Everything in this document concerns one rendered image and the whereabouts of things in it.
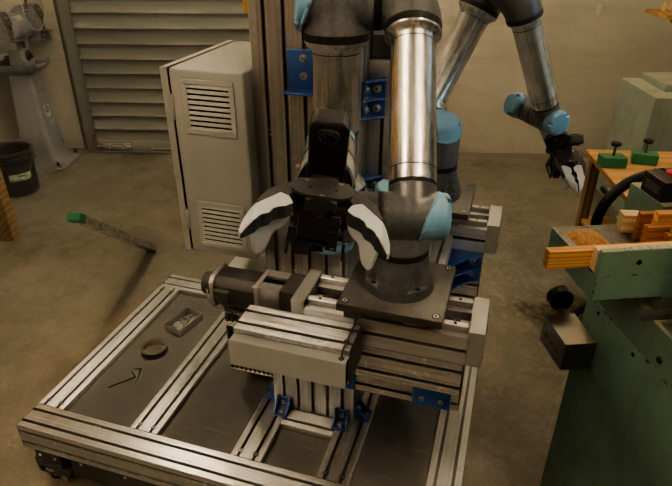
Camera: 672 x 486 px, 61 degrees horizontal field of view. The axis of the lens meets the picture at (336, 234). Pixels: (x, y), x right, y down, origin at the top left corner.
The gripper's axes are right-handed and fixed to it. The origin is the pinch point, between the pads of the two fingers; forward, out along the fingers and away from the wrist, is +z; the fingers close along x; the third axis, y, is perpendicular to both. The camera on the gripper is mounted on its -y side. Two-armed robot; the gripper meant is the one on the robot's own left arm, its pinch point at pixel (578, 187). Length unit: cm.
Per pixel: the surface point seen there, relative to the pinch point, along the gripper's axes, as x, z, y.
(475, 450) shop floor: 28, 59, 62
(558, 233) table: 23.1, 28.7, -24.2
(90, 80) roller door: 220, -222, 163
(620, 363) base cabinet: 10, 55, -9
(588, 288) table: 23, 45, -29
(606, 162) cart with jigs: -59, -59, 68
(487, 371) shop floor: 12, 28, 81
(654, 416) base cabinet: 10, 68, -14
